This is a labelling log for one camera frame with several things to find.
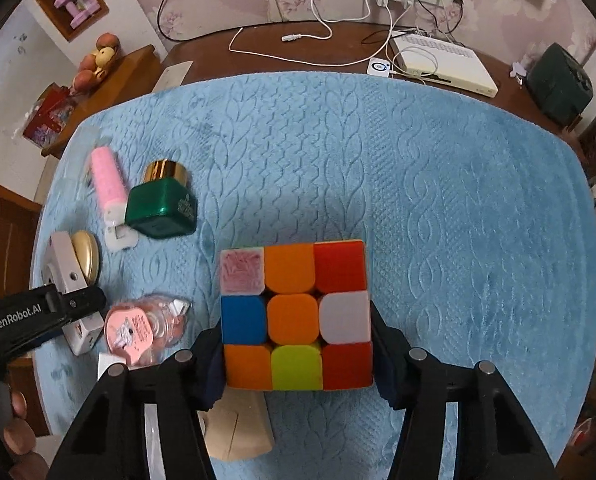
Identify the beige cardboard piece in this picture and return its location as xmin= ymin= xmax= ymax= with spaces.
xmin=200 ymin=390 xmax=273 ymax=461

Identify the white toy camera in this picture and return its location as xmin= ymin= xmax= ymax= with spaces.
xmin=49 ymin=231 xmax=104 ymax=357

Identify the white paper sheet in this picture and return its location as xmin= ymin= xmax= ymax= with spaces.
xmin=152 ymin=61 xmax=193 ymax=93

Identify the green bottle with gold cap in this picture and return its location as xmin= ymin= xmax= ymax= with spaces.
xmin=124 ymin=159 xmax=199 ymax=239

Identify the pink round plastic packet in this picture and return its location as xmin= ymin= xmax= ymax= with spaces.
xmin=103 ymin=294 xmax=193 ymax=367

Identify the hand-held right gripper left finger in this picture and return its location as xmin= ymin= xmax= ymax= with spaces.
xmin=48 ymin=324 xmax=225 ymax=480

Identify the blue textured blanket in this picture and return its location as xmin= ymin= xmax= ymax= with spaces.
xmin=30 ymin=72 xmax=596 ymax=480

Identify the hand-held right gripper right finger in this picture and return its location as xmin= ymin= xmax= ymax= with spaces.
xmin=369 ymin=300 xmax=559 ymax=480

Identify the red gift box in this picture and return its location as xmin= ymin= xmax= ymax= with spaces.
xmin=22 ymin=85 xmax=76 ymax=150

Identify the black television cable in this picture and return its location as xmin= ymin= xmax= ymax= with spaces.
xmin=155 ymin=0 xmax=279 ymax=43

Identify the pink tube with white cap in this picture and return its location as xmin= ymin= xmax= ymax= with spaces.
xmin=89 ymin=146 xmax=139 ymax=252

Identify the bowl of fruit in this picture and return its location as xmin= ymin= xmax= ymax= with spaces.
xmin=73 ymin=34 xmax=119 ymax=93

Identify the wooden side cabinet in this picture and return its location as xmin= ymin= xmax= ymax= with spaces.
xmin=43 ymin=45 xmax=156 ymax=161

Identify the wooden door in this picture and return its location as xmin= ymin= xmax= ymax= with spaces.
xmin=0 ymin=172 xmax=54 ymax=436

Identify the wood-framed wall niche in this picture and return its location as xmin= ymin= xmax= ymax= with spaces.
xmin=33 ymin=0 xmax=110 ymax=43

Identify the multicoloured puzzle cube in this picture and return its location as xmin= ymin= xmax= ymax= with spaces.
xmin=219 ymin=240 xmax=376 ymax=392

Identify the small white round device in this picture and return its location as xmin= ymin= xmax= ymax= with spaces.
xmin=365 ymin=57 xmax=393 ymax=78

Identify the person's left hand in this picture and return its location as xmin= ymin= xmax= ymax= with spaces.
xmin=0 ymin=387 xmax=51 ymax=480

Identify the dark green air fryer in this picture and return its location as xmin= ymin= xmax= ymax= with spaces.
xmin=525 ymin=42 xmax=593 ymax=128

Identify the long wooden television cabinet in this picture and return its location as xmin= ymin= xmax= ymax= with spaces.
xmin=160 ymin=19 xmax=596 ymax=171

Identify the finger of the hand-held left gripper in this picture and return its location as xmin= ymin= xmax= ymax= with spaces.
xmin=58 ymin=286 xmax=107 ymax=320

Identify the white set-top box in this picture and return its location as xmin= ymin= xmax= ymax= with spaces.
xmin=390 ymin=32 xmax=498 ymax=98

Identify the gold oval compact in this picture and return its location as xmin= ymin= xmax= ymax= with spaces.
xmin=73 ymin=230 xmax=102 ymax=282

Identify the white charging cable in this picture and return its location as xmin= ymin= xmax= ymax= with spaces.
xmin=228 ymin=0 xmax=396 ymax=67

